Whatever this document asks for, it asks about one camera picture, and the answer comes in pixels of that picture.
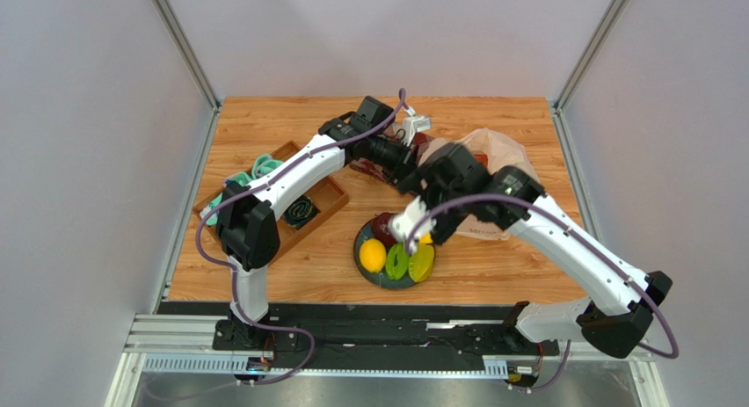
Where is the green fake fruit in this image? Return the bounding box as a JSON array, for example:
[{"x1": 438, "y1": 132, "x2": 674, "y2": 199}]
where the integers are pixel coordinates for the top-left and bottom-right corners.
[{"x1": 384, "y1": 243, "x2": 410, "y2": 280}]

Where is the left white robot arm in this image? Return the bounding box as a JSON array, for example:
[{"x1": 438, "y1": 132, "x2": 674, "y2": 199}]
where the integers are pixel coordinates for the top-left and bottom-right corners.
[{"x1": 215, "y1": 96, "x2": 416, "y2": 349}]

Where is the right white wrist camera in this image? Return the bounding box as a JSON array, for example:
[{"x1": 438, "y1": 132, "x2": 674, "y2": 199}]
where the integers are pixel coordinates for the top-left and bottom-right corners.
[{"x1": 388, "y1": 196, "x2": 436, "y2": 243}]

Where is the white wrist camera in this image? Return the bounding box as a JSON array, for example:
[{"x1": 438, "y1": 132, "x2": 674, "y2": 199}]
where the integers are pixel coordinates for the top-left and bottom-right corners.
[
  {"x1": 388, "y1": 196, "x2": 436, "y2": 243},
  {"x1": 396, "y1": 105, "x2": 432, "y2": 145}
]

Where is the translucent plastic bag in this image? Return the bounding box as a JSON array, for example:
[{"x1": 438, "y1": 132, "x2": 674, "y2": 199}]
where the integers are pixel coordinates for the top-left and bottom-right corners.
[{"x1": 418, "y1": 128, "x2": 541, "y2": 241}]

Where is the yellow fake pear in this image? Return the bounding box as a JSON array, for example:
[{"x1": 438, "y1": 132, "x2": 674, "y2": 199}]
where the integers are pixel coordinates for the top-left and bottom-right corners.
[{"x1": 418, "y1": 233, "x2": 433, "y2": 244}]

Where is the blue ceramic plate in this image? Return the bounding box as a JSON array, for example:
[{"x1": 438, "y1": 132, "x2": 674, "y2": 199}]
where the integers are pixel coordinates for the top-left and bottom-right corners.
[{"x1": 353, "y1": 218, "x2": 418, "y2": 290}]

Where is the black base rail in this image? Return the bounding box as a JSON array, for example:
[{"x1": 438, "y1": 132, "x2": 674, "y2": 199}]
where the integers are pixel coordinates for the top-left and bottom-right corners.
[{"x1": 156, "y1": 302, "x2": 572, "y2": 360}]

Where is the red plaid cloth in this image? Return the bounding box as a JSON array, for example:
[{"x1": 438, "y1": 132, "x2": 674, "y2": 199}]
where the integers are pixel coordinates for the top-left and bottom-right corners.
[{"x1": 348, "y1": 124, "x2": 434, "y2": 187}]

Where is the wooden compartment tray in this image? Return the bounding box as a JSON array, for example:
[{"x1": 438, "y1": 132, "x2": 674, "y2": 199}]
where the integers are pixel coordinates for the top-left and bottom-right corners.
[{"x1": 192, "y1": 141, "x2": 350, "y2": 265}]

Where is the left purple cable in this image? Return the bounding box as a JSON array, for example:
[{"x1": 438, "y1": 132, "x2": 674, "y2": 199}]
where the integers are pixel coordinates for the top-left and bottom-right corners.
[{"x1": 194, "y1": 88, "x2": 409, "y2": 387}]

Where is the yellow fake banana piece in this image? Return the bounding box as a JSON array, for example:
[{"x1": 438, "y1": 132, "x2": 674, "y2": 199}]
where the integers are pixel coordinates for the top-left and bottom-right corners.
[{"x1": 408, "y1": 244, "x2": 436, "y2": 283}]

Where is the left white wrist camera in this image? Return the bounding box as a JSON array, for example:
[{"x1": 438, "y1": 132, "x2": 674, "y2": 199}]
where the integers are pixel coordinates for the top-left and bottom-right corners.
[{"x1": 396, "y1": 105, "x2": 432, "y2": 145}]

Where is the yellow fake fruit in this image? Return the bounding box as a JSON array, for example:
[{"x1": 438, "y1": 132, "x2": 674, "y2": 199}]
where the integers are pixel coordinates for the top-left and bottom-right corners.
[{"x1": 359, "y1": 238, "x2": 388, "y2": 273}]

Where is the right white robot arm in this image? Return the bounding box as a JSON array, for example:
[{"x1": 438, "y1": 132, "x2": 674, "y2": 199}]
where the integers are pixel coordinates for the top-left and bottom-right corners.
[{"x1": 389, "y1": 143, "x2": 679, "y2": 359}]

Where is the dark red fake fruit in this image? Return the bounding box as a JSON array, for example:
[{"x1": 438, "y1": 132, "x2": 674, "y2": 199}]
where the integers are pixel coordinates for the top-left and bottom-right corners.
[{"x1": 370, "y1": 213, "x2": 397, "y2": 248}]

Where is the aluminium frame rail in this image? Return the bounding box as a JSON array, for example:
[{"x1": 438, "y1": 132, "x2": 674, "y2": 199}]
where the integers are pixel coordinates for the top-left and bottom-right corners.
[{"x1": 122, "y1": 313, "x2": 655, "y2": 380}]

